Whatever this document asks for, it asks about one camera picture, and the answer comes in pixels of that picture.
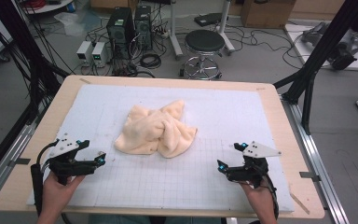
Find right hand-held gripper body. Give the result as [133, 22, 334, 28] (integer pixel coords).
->
[227, 140, 282, 189]

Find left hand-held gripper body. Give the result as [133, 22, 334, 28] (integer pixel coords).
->
[48, 133, 97, 187]

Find cream towel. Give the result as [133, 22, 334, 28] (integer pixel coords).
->
[114, 99, 199, 160]

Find person's right hand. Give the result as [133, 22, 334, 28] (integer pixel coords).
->
[240, 181, 277, 217]

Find person's left hand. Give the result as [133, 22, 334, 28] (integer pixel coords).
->
[41, 172, 86, 216]

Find white grid mat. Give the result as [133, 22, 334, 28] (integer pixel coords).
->
[26, 83, 296, 215]

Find thin wooden strip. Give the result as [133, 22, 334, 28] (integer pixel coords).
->
[288, 190, 311, 216]

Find person's jeans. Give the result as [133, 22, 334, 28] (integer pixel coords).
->
[88, 214, 224, 224]

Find white power supply unit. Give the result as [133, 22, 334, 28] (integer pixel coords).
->
[90, 41, 112, 68]
[76, 40, 94, 65]

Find black round stool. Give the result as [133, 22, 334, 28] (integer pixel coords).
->
[179, 29, 227, 81]

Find white stand leg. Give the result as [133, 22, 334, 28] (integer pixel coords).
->
[215, 0, 237, 56]
[167, 0, 185, 61]

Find large black computer tower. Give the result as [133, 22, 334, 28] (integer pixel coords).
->
[105, 7, 136, 61]

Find clear plastic sheet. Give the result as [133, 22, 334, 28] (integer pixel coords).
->
[53, 11, 103, 37]

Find flat black device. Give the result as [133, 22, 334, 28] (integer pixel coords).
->
[193, 12, 225, 28]

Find narrow black computer tower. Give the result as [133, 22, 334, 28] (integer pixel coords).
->
[133, 5, 154, 51]

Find cardboard box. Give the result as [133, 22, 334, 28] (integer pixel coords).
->
[240, 0, 297, 30]

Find white round table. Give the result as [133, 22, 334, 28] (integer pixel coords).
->
[21, 0, 76, 15]

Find grey machine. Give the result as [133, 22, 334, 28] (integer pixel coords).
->
[300, 21, 358, 71]

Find right hand-held gripper cable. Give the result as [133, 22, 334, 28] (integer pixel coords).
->
[261, 173, 281, 220]

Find hand-held gripper cable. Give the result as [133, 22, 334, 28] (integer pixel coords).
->
[261, 173, 281, 220]
[30, 139, 61, 217]

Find metal bracket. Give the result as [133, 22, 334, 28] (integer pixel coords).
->
[299, 170, 322, 183]
[7, 157, 32, 168]

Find left hand-held gripper cable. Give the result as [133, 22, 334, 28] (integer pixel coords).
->
[30, 139, 61, 217]

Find aluminium rail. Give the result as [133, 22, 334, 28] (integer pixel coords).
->
[280, 94, 351, 224]
[0, 122, 37, 213]

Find coiled black cable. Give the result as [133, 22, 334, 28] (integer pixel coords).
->
[139, 52, 163, 70]

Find black metal frame with cables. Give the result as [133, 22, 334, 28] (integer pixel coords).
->
[0, 0, 72, 126]

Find black metal frame post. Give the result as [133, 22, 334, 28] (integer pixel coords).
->
[272, 0, 358, 135]

